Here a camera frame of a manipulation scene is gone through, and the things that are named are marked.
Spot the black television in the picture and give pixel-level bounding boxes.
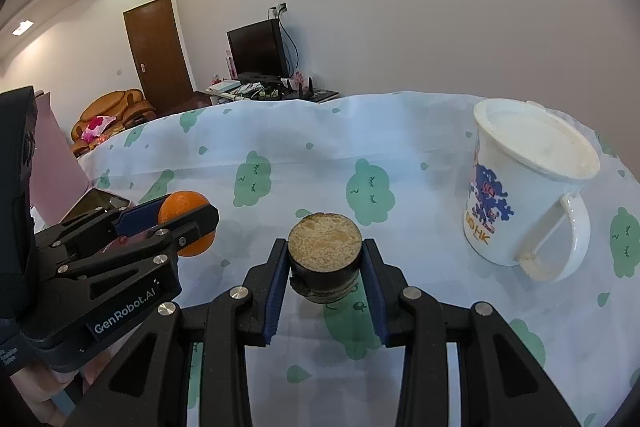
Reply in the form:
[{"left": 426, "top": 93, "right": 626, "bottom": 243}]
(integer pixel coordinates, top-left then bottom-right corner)
[{"left": 227, "top": 18, "right": 288, "bottom": 78}]

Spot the orange brown sofa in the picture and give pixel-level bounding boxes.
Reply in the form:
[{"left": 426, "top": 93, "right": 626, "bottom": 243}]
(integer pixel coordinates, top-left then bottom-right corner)
[{"left": 70, "top": 89, "right": 157, "bottom": 157}]

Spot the pink kettle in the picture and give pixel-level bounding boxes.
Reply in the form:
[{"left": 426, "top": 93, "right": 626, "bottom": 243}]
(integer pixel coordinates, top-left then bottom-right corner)
[{"left": 29, "top": 91, "right": 90, "bottom": 225}]

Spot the small sugarcane stub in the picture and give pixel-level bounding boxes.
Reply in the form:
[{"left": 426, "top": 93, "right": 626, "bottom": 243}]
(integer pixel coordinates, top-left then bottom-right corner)
[{"left": 286, "top": 212, "right": 362, "bottom": 305}]

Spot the pink tin box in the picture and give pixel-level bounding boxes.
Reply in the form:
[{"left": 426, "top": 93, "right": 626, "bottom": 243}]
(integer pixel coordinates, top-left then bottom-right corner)
[{"left": 61, "top": 187, "right": 131, "bottom": 223}]

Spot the white enamel mug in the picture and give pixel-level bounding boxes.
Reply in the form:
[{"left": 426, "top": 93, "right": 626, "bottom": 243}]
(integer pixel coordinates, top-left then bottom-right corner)
[{"left": 463, "top": 98, "right": 600, "bottom": 283}]

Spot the person's left hand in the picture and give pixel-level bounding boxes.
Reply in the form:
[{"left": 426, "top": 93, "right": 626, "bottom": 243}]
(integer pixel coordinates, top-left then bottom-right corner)
[{"left": 11, "top": 346, "right": 118, "bottom": 426}]

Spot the large orange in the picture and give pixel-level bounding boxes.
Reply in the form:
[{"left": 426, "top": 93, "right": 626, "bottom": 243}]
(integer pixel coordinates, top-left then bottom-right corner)
[{"left": 157, "top": 191, "right": 216, "bottom": 258}]

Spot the brown wooden door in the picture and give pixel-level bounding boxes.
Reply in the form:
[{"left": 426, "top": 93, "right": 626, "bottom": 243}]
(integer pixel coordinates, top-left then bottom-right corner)
[{"left": 124, "top": 0, "right": 193, "bottom": 116}]

